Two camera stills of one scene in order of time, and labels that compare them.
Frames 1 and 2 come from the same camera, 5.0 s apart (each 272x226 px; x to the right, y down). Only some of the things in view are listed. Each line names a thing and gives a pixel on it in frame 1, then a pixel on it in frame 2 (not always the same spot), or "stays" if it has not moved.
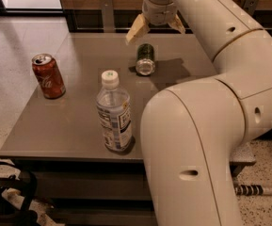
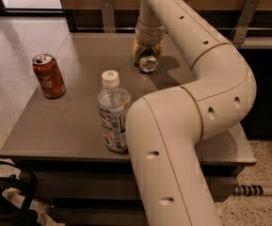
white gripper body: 159,12 to 149,35
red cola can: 49,75 stays
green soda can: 145,59 stays
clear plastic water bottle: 113,110 stays
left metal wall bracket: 107,15 stays
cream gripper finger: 177,24 to 159,48
